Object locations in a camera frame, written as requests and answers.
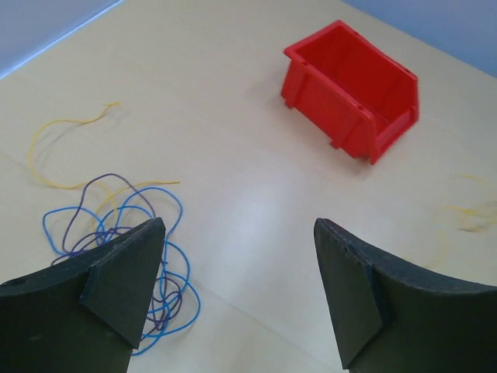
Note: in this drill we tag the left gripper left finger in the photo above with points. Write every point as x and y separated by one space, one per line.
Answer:
85 314

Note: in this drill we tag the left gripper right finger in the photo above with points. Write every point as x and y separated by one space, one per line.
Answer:
390 315

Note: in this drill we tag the red plastic bin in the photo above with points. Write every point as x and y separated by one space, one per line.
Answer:
362 99

